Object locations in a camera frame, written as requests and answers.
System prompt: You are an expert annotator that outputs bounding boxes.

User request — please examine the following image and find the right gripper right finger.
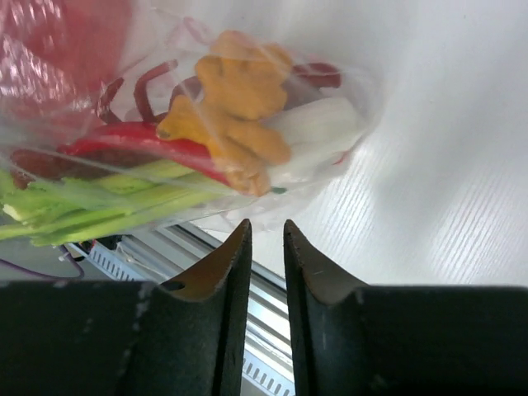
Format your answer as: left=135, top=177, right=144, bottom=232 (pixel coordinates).
left=283, top=221, right=527, bottom=395

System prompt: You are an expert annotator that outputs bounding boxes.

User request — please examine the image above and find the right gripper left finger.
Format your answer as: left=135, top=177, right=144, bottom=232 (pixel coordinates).
left=1, top=221, right=252, bottom=395

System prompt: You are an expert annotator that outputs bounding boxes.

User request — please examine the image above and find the green white toy celery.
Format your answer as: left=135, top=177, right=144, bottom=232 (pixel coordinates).
left=1, top=97, right=365, bottom=247

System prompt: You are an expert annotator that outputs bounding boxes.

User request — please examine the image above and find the clear zip top bag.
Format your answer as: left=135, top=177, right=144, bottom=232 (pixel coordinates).
left=1, top=1, right=384, bottom=246

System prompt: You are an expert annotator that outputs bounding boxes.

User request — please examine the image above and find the yellow toy food piece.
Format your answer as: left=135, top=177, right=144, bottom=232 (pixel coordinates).
left=157, top=31, right=292, bottom=196

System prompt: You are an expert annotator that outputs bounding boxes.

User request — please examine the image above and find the aluminium mounting rail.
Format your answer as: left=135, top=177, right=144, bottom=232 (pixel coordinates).
left=119, top=223, right=292, bottom=366

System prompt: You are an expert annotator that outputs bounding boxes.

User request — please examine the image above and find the white slotted cable duct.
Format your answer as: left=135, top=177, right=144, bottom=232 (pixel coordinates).
left=65, top=241, right=296, bottom=396

